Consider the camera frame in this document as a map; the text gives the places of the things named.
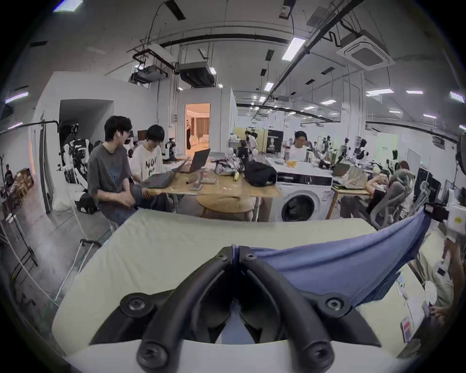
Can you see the person's right hand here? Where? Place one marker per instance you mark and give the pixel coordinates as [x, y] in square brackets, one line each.
[452, 247]

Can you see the white washing machine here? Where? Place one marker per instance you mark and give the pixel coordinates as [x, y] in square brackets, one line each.
[302, 196]

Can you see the wooden table with laptops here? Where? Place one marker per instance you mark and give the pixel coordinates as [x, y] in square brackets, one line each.
[218, 184]

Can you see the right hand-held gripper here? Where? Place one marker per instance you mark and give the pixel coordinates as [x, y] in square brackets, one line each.
[457, 218]

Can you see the bed with pale green sheet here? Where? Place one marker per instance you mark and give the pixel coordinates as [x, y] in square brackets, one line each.
[163, 247]

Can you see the blue shirt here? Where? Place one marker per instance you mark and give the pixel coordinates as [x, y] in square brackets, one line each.
[327, 262]

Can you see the round wooden table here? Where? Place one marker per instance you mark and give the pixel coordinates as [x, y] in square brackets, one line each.
[225, 204]

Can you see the card with red label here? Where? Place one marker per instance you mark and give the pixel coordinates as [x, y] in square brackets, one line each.
[406, 328]

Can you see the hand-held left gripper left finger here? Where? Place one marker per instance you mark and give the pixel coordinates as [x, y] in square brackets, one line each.
[160, 324]

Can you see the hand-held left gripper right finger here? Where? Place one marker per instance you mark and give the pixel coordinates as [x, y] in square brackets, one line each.
[291, 309]

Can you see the wooden desk with bags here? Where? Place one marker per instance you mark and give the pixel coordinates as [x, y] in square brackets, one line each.
[351, 180]

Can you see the white humanoid robot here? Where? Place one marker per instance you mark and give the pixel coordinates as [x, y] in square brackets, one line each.
[74, 160]

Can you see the grey office chair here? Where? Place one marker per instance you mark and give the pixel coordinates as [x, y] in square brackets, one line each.
[391, 202]

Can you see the white metal rack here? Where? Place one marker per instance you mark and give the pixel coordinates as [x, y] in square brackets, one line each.
[74, 266]

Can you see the person's body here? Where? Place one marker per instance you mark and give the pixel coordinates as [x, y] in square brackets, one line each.
[435, 280]

